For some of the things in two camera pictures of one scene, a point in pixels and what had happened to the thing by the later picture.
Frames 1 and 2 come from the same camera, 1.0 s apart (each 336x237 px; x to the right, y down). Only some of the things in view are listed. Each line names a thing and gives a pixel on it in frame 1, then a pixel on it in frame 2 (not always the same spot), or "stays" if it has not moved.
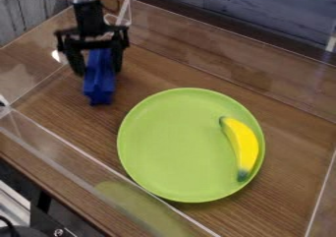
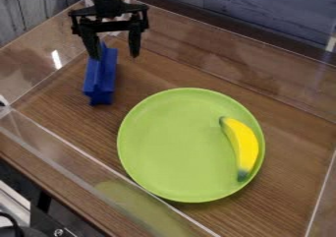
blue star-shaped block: x=98 y=84 stays
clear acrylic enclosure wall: x=162 y=125 stays
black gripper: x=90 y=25 → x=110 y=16
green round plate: x=174 y=148 stays
